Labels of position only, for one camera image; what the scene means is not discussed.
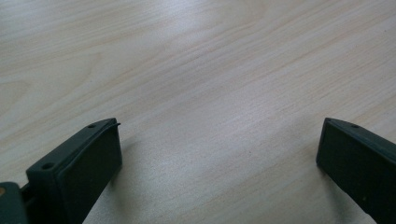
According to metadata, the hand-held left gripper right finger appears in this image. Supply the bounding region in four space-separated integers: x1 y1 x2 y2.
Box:
316 117 396 224

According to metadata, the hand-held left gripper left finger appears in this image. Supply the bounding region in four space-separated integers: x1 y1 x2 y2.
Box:
26 117 123 224

